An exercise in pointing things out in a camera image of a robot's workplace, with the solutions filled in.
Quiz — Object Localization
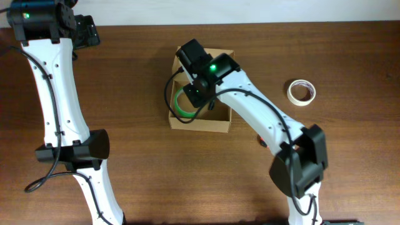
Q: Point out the brown cardboard box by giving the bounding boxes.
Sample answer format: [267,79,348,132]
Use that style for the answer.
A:
[167,48,235,133]

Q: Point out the orange utility knife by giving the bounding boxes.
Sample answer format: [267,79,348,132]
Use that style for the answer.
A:
[257,135,268,148]

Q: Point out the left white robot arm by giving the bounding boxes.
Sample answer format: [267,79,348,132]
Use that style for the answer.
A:
[5,0,126,224]

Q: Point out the right black cable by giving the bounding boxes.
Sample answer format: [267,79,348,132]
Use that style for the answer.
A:
[164,67,318,225]

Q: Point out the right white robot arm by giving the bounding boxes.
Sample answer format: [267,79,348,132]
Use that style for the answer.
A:
[176,39,328,224]

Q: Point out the cream masking tape roll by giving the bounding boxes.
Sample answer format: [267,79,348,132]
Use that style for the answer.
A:
[287,79,316,106]

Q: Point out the green tape roll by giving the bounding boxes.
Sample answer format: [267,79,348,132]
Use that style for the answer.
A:
[173,86,201,119]

